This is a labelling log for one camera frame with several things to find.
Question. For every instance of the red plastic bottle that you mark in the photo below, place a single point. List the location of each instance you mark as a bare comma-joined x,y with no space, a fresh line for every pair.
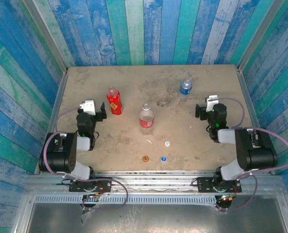
115,104

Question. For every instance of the clear bottle with red label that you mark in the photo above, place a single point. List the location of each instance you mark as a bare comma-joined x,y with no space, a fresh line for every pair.
147,122

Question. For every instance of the white printed bottle cap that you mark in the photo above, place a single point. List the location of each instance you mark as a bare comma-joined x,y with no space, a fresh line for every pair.
167,144

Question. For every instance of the blue and white bottle cap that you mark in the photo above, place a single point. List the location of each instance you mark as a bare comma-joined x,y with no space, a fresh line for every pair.
163,159

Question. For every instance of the orange bottle cap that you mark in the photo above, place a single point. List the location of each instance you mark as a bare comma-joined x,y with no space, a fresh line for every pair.
145,159

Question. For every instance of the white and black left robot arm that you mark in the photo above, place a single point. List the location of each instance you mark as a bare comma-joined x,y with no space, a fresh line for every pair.
58,155

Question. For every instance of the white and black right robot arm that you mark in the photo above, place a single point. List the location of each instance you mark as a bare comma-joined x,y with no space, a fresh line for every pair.
255,153

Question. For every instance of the small controller circuit board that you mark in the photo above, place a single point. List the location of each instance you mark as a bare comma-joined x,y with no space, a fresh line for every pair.
225,197
95,195

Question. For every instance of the shiny steel sheet panel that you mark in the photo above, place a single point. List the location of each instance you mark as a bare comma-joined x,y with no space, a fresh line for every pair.
158,218

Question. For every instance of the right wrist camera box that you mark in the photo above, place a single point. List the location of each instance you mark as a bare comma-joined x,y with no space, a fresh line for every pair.
211,103

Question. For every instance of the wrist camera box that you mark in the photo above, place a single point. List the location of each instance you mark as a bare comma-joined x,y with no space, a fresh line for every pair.
88,106
211,103

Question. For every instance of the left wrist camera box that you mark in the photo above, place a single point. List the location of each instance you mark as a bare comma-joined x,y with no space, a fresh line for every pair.
88,106

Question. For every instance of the aluminium table side rail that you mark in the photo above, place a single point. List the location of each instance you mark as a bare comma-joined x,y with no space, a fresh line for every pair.
248,97
58,97

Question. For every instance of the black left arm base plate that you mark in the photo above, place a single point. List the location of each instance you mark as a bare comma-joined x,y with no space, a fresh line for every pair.
75,187

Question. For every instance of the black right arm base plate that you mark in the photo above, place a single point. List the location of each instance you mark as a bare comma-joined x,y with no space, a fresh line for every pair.
204,187

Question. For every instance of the aluminium front rail frame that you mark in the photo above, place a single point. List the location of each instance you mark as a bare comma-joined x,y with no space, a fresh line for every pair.
153,180

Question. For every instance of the aluminium corner post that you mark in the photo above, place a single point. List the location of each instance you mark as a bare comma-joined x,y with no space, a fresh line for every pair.
47,36
258,36

